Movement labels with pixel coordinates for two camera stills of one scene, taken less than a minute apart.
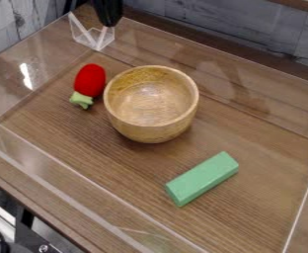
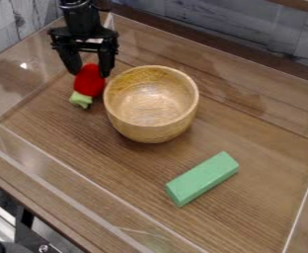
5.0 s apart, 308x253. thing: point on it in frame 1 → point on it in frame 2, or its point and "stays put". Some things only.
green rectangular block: (201, 178) stays put
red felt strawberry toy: (89, 81) stays put
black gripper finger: (109, 11) → (71, 56)
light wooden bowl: (152, 101) stays put
